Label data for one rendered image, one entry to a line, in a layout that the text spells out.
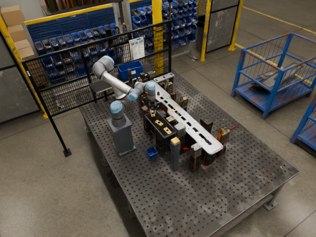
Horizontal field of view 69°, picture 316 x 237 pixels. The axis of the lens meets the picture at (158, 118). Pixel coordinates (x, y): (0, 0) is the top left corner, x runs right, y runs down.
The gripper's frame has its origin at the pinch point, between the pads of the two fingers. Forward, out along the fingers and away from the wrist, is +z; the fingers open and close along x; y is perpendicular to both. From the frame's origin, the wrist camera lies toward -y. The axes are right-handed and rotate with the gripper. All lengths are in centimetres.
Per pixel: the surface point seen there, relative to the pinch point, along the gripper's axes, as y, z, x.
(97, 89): -75, 18, -62
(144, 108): -22.5, 13.8, -7.0
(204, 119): 0, 18, 54
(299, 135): -28, 102, 212
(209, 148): 37, 21, 48
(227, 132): 25, 15, 70
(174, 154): 38.5, 20.3, 15.1
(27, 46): -284, 47, -214
